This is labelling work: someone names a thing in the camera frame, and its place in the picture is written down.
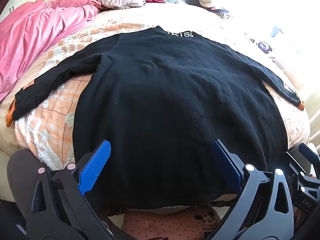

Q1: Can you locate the black IKISS sweater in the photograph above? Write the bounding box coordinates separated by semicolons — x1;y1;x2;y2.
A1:
12;27;301;210

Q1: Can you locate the orange white patterned blanket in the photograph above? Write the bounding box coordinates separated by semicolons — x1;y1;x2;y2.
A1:
0;3;312;172

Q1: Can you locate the pink duvet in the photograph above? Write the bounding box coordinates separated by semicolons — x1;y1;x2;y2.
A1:
1;0;102;99

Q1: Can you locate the Mickey Mouse pink fabric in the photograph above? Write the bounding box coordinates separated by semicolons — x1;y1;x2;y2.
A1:
121;207;221;239

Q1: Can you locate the pile of colourful clothes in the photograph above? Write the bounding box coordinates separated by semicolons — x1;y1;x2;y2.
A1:
199;0;232;20

